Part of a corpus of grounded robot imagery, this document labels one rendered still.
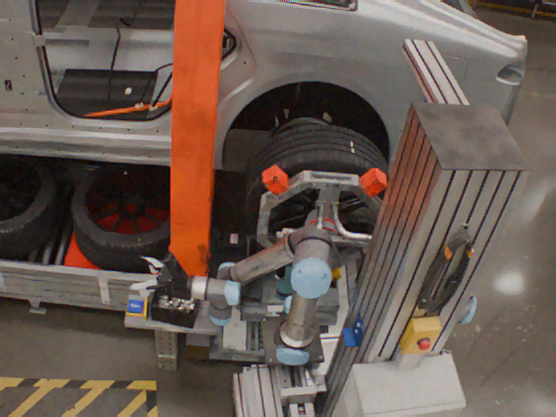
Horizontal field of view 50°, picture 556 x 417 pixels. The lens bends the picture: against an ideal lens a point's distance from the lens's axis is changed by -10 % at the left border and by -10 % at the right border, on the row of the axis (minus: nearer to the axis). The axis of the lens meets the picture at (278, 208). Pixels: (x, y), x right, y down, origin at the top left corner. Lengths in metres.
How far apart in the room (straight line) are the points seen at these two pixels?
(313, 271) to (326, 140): 0.99
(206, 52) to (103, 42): 1.73
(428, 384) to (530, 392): 1.77
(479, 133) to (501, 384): 2.31
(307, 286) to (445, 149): 0.68
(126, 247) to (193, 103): 1.10
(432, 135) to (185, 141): 1.17
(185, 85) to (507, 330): 2.47
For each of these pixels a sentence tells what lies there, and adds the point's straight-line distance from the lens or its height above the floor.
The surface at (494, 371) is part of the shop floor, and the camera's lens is 3.75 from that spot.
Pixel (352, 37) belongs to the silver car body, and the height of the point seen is 1.56.
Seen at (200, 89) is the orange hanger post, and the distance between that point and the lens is 2.32.
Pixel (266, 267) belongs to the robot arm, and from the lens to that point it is 2.17.
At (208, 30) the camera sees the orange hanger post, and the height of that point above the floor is 1.83.
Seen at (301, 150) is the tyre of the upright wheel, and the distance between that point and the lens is 2.78.
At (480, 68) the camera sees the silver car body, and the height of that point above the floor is 1.51.
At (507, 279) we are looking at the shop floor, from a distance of 4.21.
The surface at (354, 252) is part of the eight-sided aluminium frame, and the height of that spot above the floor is 0.70.
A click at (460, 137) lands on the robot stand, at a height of 2.03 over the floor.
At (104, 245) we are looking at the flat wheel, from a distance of 3.27.
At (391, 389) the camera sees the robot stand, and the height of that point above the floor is 1.23.
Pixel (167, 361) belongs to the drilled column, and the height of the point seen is 0.08.
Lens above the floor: 2.92
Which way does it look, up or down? 45 degrees down
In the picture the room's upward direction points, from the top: 9 degrees clockwise
